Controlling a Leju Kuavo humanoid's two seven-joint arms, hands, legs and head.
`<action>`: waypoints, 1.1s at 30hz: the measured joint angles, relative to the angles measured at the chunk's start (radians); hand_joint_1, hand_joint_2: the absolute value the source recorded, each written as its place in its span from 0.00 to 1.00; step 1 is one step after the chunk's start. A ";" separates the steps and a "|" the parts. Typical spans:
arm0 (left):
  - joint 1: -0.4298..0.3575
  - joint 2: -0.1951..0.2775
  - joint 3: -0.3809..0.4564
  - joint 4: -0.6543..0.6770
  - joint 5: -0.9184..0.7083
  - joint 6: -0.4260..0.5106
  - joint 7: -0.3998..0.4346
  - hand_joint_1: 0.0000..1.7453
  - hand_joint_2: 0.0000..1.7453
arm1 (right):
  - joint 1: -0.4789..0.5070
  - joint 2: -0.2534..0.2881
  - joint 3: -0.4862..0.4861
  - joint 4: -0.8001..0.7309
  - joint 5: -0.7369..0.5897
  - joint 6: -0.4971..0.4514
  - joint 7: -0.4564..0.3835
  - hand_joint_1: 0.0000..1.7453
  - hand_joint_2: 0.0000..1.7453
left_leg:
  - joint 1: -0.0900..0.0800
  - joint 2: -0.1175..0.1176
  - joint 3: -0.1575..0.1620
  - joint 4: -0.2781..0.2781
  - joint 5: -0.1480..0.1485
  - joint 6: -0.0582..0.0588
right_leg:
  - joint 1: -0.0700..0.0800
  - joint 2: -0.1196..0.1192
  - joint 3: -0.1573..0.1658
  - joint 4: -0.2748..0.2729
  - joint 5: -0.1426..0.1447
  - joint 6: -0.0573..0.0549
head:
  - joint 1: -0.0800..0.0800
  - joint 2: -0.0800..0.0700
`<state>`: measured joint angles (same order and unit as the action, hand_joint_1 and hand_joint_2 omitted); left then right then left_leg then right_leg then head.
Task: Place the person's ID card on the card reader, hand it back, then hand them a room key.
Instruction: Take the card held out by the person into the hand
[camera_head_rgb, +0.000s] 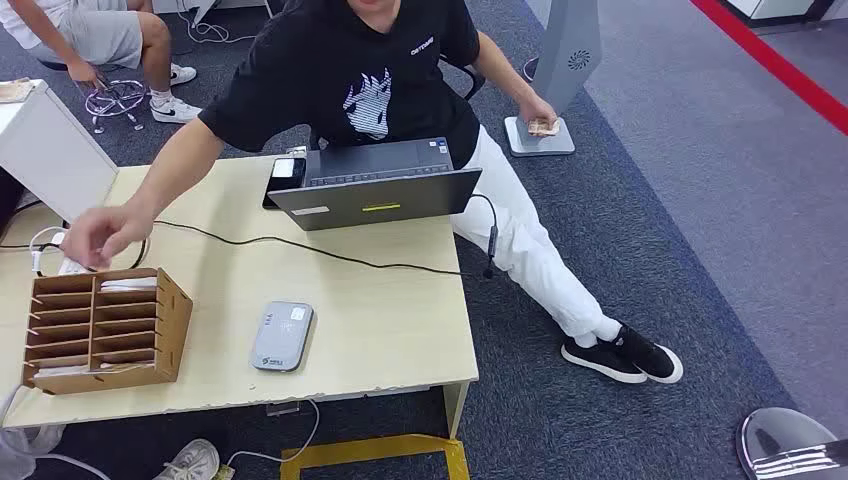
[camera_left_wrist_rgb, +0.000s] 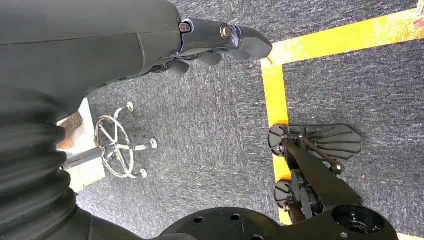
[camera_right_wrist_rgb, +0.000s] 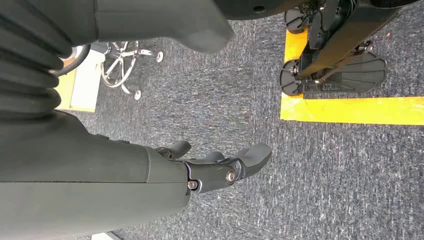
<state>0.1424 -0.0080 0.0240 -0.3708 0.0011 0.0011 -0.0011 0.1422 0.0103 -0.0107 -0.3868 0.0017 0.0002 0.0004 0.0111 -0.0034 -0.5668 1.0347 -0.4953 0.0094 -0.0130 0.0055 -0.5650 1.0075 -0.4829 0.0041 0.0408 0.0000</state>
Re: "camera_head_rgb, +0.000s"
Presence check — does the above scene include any thick white cable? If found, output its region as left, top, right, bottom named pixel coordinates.
left=0, top=384, right=113, bottom=480

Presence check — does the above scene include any white furniture base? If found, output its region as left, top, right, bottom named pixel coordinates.
left=722, top=0, right=836, bottom=28

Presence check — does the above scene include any brown printed paper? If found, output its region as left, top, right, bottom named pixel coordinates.
left=0, top=77, right=34, bottom=105

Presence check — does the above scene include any person's left hand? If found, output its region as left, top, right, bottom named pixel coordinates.
left=517, top=92, right=561, bottom=137

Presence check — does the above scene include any white charger with cable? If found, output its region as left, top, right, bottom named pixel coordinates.
left=28, top=226, right=91, bottom=278

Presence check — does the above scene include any yellow floor tape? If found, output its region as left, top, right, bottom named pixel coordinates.
left=279, top=433, right=472, bottom=480

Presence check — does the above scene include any chrome stool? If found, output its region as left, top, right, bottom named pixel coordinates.
left=38, top=58, right=148, bottom=136

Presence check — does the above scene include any grey kiosk stand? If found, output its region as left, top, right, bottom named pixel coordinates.
left=504, top=0, right=604, bottom=158

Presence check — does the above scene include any white cabinet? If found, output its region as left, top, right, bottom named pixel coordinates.
left=0, top=79, right=121, bottom=223

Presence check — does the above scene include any person's right hand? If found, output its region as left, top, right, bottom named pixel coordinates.
left=59, top=202, right=159, bottom=271

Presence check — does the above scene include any person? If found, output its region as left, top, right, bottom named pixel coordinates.
left=0, top=0, right=203, bottom=125
left=59, top=0, right=685, bottom=386

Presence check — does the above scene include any grey card reader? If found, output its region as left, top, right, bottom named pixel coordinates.
left=249, top=301, right=316, bottom=374

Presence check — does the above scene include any black smartphone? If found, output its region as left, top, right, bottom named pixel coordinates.
left=262, top=156, right=308, bottom=211

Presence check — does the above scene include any white floor cable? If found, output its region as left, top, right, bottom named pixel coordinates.
left=175, top=0, right=274, bottom=45

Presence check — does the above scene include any wooden card organizer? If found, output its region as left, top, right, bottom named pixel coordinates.
left=21, top=266, right=195, bottom=397

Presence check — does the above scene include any white sneaker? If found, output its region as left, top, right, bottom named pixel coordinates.
left=153, top=439, right=221, bottom=480

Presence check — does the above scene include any black power cable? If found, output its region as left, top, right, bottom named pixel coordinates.
left=0, top=193, right=499, bottom=281

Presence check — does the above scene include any chrome round base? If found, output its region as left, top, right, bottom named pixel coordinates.
left=735, top=407, right=848, bottom=480

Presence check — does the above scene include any black office chair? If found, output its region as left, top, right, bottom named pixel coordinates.
left=438, top=56, right=487, bottom=102

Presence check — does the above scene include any white card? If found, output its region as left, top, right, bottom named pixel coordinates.
left=99, top=276, right=159, bottom=293

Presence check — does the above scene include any white reader cable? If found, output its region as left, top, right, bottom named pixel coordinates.
left=225, top=397, right=321, bottom=472

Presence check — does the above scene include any grey laptop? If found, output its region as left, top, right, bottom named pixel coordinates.
left=266, top=137, right=484, bottom=232

